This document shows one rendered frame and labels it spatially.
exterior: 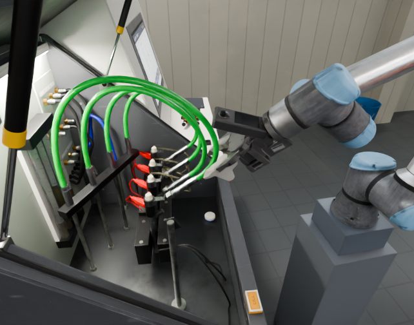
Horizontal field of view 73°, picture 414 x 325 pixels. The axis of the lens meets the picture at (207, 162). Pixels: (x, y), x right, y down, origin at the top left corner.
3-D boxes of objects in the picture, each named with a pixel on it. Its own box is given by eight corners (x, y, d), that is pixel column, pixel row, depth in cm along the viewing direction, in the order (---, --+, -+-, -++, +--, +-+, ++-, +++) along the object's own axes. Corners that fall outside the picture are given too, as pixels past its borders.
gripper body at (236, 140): (250, 175, 65) (295, 150, 57) (223, 155, 61) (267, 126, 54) (251, 152, 70) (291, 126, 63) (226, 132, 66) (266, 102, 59)
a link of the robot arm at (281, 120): (285, 112, 51) (283, 88, 57) (266, 126, 54) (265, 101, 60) (309, 136, 54) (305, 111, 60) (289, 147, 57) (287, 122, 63)
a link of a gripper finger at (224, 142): (220, 164, 75) (245, 157, 67) (204, 153, 72) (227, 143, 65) (224, 155, 76) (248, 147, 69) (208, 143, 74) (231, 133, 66)
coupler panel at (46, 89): (76, 179, 89) (45, 82, 72) (65, 180, 89) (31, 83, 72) (86, 157, 100) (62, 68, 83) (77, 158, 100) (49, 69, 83)
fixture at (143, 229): (175, 276, 85) (171, 242, 77) (141, 279, 84) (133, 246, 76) (174, 202, 113) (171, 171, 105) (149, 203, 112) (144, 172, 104)
